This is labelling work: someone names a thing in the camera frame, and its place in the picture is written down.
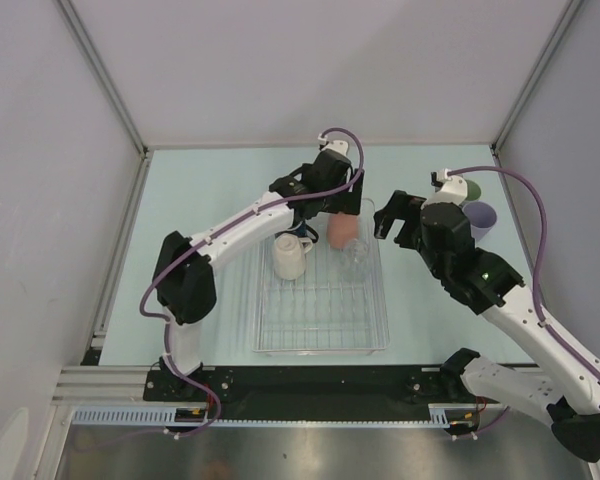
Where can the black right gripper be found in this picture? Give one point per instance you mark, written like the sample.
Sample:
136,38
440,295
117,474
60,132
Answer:
403,207

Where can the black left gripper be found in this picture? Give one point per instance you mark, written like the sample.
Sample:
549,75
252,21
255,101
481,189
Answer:
348,202

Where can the pink plastic cup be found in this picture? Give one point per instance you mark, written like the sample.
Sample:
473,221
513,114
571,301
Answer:
341,229

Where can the clear glass cup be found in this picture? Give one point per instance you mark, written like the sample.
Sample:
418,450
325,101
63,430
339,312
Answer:
354,260

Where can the light green plastic cup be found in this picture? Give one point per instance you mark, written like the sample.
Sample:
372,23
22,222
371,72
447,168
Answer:
474,191

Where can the lavender plastic cup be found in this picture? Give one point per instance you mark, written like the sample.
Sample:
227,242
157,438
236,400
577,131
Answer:
482,218

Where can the white ceramic mug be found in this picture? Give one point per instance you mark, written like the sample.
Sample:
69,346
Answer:
289,256

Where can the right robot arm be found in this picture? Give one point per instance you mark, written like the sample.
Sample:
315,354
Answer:
568,400

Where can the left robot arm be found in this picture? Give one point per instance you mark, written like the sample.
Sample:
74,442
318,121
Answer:
184,276

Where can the dark blue ceramic mug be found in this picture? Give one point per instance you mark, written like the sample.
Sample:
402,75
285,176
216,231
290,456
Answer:
303,230

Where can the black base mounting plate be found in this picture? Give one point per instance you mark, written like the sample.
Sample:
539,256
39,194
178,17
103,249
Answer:
333,392

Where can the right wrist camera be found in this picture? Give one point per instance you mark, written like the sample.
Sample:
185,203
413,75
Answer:
448,188

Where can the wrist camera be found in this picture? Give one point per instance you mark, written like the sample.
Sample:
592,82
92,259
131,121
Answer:
448,188
339,146

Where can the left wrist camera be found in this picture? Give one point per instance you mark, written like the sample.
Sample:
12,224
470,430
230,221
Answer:
339,146

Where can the white wire dish rack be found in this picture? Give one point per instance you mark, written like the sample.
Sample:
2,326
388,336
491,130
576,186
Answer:
320,313

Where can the white slotted cable duct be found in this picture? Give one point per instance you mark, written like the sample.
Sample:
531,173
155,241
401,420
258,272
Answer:
188,418

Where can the right aluminium frame post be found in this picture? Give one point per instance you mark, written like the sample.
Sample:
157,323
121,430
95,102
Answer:
550,48

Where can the aluminium frame post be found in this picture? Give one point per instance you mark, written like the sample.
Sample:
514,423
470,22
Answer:
96,65
550,48

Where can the left aluminium frame post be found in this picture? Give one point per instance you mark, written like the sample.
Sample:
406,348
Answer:
96,65

